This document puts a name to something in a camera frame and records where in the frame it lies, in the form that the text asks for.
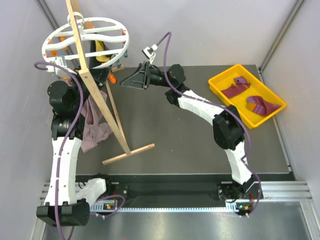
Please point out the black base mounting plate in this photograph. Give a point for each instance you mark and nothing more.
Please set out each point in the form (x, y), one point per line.
(215, 186)

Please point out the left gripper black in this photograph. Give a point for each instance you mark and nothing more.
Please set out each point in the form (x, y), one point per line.
(99, 75)

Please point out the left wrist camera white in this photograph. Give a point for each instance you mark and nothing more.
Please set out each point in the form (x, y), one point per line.
(59, 61)

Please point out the yellow plastic tray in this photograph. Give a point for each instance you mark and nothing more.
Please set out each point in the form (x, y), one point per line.
(225, 79)

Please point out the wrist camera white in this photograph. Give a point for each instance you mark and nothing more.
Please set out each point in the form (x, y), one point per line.
(150, 53)
(59, 61)

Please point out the maroon orange striped sock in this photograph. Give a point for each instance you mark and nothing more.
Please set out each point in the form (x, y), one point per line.
(259, 106)

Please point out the grey slotted cable duct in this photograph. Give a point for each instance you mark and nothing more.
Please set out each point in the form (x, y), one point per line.
(107, 207)

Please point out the white round clip hanger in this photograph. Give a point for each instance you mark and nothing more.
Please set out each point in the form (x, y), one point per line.
(111, 32)

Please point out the black yellow sock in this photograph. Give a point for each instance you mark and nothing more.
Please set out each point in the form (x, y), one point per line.
(98, 46)

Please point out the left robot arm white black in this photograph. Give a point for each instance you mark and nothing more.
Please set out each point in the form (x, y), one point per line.
(63, 205)

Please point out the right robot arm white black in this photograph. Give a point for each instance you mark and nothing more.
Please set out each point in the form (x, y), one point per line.
(228, 130)

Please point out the purple sock piece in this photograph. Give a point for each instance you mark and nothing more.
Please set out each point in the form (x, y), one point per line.
(242, 80)

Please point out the maroon sock flat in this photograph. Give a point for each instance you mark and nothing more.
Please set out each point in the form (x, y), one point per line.
(234, 90)

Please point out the pink sock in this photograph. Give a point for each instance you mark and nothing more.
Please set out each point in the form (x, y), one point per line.
(94, 132)

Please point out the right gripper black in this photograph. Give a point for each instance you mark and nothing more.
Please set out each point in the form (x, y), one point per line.
(140, 79)

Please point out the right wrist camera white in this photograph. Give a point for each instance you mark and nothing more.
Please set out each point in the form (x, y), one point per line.
(150, 53)

